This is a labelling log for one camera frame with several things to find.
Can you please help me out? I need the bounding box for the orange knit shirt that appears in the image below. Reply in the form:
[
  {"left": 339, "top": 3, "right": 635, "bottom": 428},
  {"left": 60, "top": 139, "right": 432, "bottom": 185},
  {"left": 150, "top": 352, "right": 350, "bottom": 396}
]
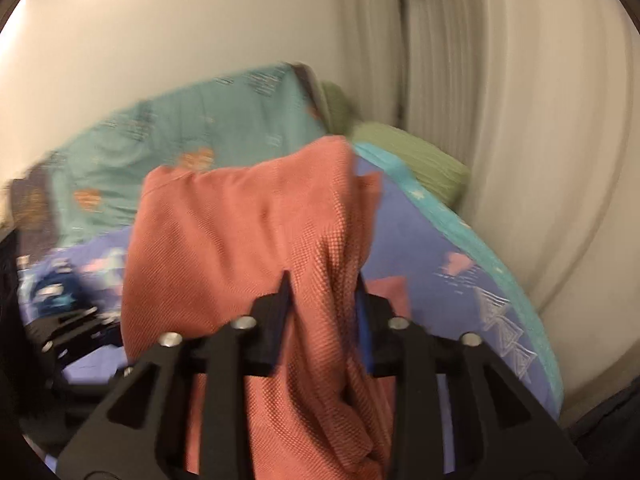
[{"left": 122, "top": 136, "right": 393, "bottom": 479}]

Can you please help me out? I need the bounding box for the navy star patterned garment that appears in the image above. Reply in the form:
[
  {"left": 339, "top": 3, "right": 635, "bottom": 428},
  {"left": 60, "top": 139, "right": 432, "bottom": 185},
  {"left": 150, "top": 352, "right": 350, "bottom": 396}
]
[{"left": 29, "top": 260, "right": 88, "bottom": 318}]

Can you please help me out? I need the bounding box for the dark grey patterned pillow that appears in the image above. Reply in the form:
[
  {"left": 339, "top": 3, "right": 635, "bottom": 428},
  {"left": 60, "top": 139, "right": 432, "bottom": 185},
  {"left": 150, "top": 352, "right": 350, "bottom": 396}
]
[{"left": 9, "top": 162, "right": 58, "bottom": 261}]

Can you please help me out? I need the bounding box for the teal patterned pillow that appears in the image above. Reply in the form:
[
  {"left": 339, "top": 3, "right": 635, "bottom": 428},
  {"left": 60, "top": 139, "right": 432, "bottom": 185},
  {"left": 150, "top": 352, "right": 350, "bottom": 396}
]
[{"left": 47, "top": 63, "right": 326, "bottom": 246}]

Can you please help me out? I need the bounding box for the purple patterned bedspread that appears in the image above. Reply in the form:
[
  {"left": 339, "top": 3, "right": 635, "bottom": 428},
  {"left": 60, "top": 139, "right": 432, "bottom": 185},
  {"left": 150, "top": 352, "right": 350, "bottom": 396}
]
[{"left": 16, "top": 142, "right": 566, "bottom": 476}]

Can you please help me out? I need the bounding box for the green pillow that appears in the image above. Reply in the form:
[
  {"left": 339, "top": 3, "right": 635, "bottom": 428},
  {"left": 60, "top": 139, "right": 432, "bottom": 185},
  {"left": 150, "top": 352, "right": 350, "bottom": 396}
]
[{"left": 319, "top": 80, "right": 472, "bottom": 212}]

